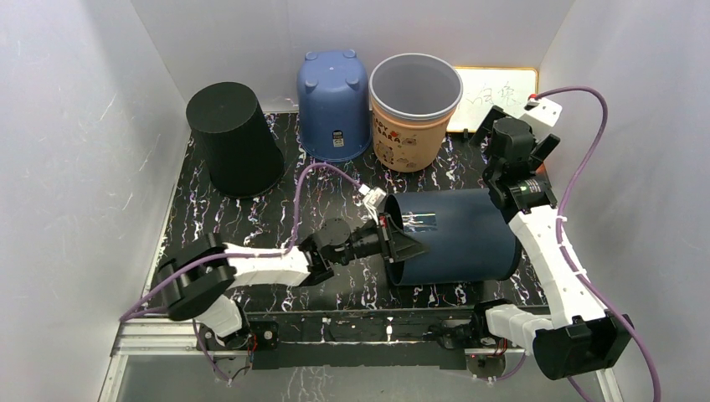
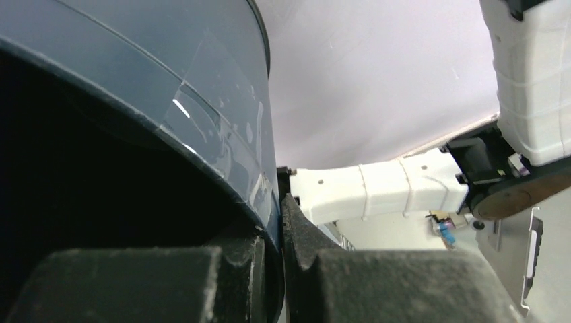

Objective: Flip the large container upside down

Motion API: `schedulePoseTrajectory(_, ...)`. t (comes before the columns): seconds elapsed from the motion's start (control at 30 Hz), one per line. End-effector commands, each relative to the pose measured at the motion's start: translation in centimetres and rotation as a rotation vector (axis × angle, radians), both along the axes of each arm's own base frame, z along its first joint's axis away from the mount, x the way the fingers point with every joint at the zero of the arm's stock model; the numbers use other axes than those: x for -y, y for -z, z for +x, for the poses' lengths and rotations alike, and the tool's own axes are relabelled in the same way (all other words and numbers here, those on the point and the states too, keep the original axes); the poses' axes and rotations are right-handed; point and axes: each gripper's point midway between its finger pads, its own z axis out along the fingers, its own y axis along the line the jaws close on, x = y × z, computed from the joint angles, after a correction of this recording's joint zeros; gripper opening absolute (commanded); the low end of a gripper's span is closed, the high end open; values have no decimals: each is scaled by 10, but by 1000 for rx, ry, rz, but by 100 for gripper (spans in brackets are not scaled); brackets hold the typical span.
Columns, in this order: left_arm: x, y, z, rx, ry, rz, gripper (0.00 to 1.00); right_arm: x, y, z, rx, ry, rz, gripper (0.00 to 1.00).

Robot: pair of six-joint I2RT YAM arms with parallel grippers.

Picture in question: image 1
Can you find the light blue plastic bucket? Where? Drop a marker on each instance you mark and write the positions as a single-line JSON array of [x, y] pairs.
[[332, 92]]

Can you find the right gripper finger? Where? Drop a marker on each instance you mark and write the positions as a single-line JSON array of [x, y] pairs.
[[544, 148], [485, 128]]

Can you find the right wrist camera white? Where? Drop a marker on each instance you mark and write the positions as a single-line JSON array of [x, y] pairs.
[[541, 115]]

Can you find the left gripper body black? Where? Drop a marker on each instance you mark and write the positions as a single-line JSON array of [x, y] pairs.
[[365, 244]]

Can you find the large dark blue bucket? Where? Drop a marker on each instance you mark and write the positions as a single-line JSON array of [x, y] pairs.
[[468, 239]]

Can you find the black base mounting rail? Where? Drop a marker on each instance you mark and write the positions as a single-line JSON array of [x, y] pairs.
[[439, 337]]

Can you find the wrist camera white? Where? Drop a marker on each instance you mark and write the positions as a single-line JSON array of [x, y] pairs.
[[372, 197], [541, 115]]

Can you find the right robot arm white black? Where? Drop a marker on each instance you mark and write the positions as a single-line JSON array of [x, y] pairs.
[[580, 335]]

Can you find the black ribbed plastic bucket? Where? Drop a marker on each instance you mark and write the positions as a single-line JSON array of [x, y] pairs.
[[231, 132]]

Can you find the small whiteboard yellow frame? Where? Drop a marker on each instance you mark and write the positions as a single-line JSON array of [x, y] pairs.
[[483, 88]]

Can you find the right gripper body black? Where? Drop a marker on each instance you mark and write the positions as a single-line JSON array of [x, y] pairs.
[[489, 171]]

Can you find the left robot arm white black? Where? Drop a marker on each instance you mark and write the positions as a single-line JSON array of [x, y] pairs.
[[193, 284]]

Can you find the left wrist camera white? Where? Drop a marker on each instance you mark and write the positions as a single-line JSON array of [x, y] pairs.
[[372, 197]]

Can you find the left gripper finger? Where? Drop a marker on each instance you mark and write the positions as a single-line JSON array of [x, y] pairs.
[[404, 247], [390, 224]]

